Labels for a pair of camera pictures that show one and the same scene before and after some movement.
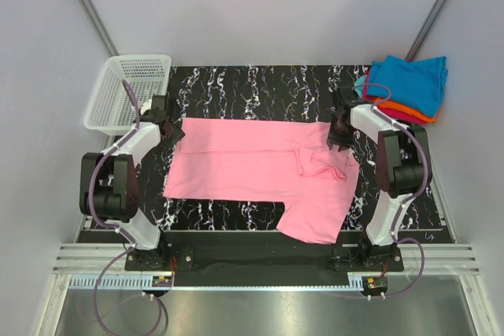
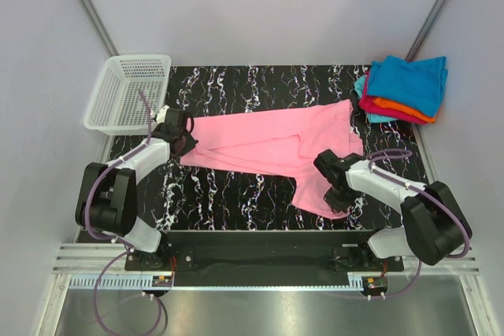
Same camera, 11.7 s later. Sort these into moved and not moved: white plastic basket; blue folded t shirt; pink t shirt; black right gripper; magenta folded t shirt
Moved: pink t shirt; black right gripper
Not moved: white plastic basket; magenta folded t shirt; blue folded t shirt
